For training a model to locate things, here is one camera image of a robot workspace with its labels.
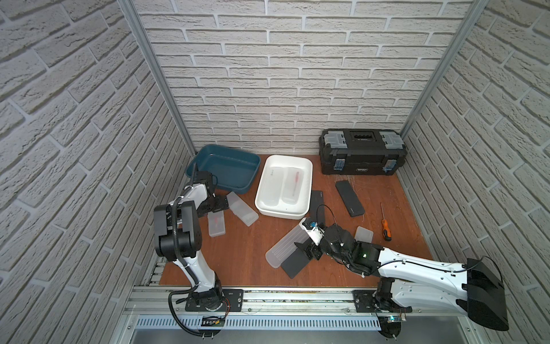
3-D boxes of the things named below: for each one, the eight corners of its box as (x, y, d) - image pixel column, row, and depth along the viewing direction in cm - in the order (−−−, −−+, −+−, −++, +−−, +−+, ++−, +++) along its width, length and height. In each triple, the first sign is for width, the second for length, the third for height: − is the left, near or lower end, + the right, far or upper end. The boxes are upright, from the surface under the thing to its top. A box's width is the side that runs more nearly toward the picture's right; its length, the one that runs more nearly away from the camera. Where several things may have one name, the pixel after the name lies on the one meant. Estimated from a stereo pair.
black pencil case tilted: (350, 217, 97) (352, 215, 96) (334, 184, 109) (335, 181, 108) (365, 214, 99) (366, 211, 97) (347, 181, 111) (348, 178, 109)
